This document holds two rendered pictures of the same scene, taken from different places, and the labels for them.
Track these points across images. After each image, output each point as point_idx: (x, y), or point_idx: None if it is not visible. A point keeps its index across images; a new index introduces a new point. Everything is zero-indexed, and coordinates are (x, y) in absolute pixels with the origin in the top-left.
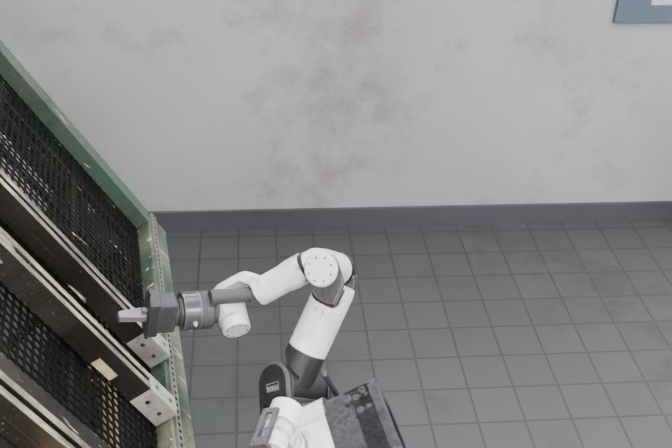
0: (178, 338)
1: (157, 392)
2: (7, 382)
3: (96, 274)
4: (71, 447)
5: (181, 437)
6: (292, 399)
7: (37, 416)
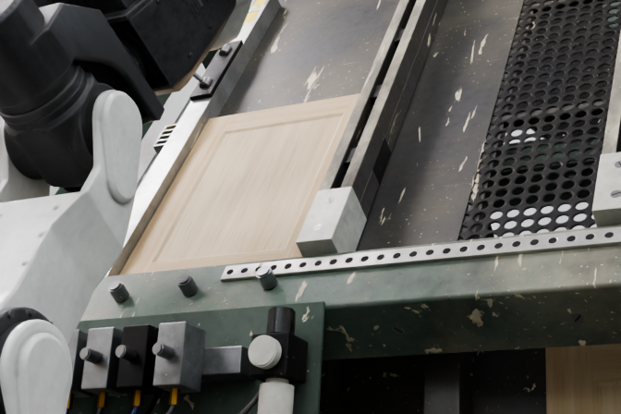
0: None
1: (604, 165)
2: (413, 11)
3: None
4: (373, 72)
5: (555, 241)
6: None
7: (391, 40)
